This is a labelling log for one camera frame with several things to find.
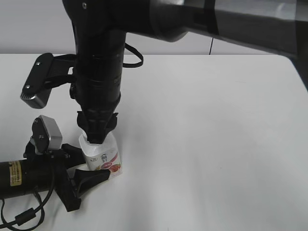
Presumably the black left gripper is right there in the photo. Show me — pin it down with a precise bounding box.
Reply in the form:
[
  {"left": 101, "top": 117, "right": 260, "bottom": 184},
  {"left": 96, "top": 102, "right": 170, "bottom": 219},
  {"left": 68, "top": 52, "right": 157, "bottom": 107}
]
[{"left": 24, "top": 138, "right": 111, "bottom": 212}]

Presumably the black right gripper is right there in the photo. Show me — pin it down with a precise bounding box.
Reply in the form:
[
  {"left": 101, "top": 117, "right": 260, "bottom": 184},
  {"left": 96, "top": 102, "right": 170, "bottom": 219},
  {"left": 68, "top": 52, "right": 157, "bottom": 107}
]
[{"left": 77, "top": 96, "right": 120, "bottom": 144}]

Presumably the white yogurt drink bottle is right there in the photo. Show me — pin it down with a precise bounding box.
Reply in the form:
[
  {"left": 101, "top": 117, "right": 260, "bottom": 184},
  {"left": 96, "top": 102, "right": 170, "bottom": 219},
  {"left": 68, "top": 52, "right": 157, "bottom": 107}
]
[{"left": 79, "top": 131, "right": 122, "bottom": 178}]

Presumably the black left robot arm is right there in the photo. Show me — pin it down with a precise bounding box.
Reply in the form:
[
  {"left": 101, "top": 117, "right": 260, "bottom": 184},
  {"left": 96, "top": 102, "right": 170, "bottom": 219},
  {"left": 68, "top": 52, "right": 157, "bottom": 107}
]
[{"left": 0, "top": 142, "right": 86, "bottom": 212}]

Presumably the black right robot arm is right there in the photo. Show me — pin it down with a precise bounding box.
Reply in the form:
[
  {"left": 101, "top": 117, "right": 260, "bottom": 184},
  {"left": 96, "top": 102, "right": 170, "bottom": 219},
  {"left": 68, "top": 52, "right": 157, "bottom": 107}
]
[{"left": 63, "top": 0, "right": 308, "bottom": 144}]

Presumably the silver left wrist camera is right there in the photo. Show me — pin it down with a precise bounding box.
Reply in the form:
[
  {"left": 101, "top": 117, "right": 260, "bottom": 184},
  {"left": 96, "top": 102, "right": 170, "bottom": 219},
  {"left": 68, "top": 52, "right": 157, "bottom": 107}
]
[{"left": 32, "top": 115, "right": 63, "bottom": 155}]

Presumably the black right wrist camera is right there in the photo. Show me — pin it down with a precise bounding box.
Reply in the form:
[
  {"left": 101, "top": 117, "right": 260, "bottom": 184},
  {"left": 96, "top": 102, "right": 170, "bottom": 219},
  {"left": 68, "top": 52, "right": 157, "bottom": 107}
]
[{"left": 20, "top": 53, "right": 76, "bottom": 109}]

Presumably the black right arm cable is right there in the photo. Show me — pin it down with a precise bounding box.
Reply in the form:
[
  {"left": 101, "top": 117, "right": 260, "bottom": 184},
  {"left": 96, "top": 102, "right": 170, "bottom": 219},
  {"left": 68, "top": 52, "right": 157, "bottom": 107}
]
[{"left": 122, "top": 42, "right": 144, "bottom": 69}]

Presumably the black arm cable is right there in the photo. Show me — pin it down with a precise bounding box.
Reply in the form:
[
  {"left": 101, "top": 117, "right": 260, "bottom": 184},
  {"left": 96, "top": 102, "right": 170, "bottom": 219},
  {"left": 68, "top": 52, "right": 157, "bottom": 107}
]
[
  {"left": 0, "top": 185, "right": 55, "bottom": 226},
  {"left": 122, "top": 42, "right": 144, "bottom": 69}
]

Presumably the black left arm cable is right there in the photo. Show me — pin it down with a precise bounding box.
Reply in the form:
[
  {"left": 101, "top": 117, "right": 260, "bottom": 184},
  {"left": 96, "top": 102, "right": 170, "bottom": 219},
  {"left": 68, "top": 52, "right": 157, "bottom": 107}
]
[{"left": 0, "top": 185, "right": 55, "bottom": 226}]

